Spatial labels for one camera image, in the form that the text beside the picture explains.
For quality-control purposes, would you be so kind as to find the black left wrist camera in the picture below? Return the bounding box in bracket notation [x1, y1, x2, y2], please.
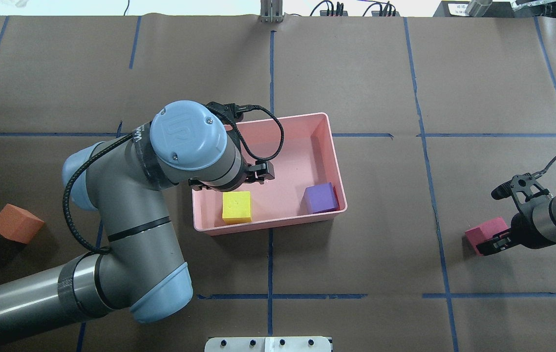
[204, 102, 244, 127]

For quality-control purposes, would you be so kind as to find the metal cylinder weight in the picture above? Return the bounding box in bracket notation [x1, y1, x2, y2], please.
[464, 0, 493, 18]

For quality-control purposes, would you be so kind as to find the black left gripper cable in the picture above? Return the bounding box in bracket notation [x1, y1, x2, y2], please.
[229, 105, 285, 162]

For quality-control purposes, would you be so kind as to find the white mounting post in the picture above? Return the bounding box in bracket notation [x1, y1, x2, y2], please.
[204, 336, 334, 352]

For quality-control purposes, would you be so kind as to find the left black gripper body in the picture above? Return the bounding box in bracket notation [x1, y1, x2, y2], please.
[188, 156, 255, 192]

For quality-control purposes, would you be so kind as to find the aluminium frame post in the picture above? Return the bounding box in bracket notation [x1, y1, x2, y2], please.
[259, 0, 284, 23]

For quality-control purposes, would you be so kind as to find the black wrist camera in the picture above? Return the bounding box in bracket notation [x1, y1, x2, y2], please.
[204, 102, 244, 127]
[491, 172, 552, 203]

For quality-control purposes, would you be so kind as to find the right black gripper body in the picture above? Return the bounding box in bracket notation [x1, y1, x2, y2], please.
[495, 215, 528, 247]

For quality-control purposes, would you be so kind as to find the orange foam cube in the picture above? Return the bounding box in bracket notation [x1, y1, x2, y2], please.
[0, 203, 45, 244]

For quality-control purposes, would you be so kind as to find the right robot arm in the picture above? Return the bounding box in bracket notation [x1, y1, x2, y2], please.
[473, 174, 556, 256]

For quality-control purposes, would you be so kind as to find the pink plastic bin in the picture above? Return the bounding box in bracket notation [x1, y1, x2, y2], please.
[189, 112, 348, 236]

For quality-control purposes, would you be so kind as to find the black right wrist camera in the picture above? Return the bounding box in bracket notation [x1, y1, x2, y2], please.
[491, 172, 552, 203]

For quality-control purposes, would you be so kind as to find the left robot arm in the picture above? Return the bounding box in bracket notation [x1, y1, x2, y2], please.
[0, 100, 285, 346]

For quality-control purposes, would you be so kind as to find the pink foam cube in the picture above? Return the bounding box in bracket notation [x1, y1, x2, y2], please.
[464, 218, 509, 256]

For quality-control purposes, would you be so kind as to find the yellow foam cube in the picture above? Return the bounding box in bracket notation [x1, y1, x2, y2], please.
[222, 190, 253, 225]

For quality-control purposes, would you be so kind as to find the purple foam cube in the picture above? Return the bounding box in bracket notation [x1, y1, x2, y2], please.
[303, 182, 339, 214]

